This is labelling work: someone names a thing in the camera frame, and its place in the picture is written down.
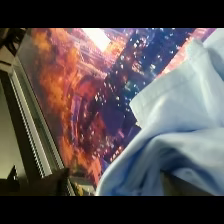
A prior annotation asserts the light blue shirt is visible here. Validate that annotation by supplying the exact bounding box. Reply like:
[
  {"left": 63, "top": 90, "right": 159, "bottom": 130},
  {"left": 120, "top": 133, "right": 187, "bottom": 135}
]
[{"left": 95, "top": 28, "right": 224, "bottom": 197}]

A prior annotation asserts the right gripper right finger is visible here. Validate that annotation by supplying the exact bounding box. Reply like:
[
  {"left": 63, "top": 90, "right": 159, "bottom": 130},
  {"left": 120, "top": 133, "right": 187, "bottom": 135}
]
[{"left": 160, "top": 172, "right": 214, "bottom": 197}]

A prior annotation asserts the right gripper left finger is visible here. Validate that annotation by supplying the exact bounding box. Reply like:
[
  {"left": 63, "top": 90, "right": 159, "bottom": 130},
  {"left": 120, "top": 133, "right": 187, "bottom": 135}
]
[{"left": 39, "top": 167, "right": 72, "bottom": 197}]

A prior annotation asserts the silver frame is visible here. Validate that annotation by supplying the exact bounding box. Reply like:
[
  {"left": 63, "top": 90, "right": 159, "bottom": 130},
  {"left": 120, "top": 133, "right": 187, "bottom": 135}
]
[{"left": 0, "top": 59, "right": 88, "bottom": 197}]

